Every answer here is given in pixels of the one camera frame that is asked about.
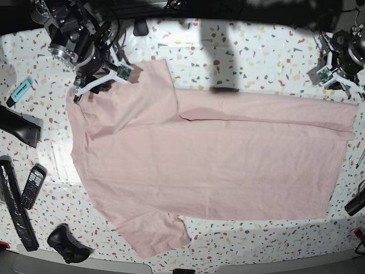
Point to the black remote control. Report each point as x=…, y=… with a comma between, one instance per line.
x=33, y=185

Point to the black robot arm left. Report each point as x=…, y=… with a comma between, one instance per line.
x=346, y=44

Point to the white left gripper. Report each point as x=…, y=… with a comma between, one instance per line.
x=340, y=74

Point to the black clip on edge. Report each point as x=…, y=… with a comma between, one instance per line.
x=140, y=27

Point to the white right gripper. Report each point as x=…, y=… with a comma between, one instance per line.
x=97, y=75

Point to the black cylinder tool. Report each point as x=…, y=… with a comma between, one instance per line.
x=355, y=205

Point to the black handheld device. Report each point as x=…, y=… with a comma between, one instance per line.
x=24, y=127

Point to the pink T-shirt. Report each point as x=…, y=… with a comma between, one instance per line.
x=148, y=153

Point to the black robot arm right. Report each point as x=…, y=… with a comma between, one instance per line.
x=82, y=44

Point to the teal highlighter marker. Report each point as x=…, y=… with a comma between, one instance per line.
x=19, y=92

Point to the black game controller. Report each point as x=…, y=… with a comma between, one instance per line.
x=62, y=240

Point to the long black bar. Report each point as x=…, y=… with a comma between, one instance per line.
x=12, y=198

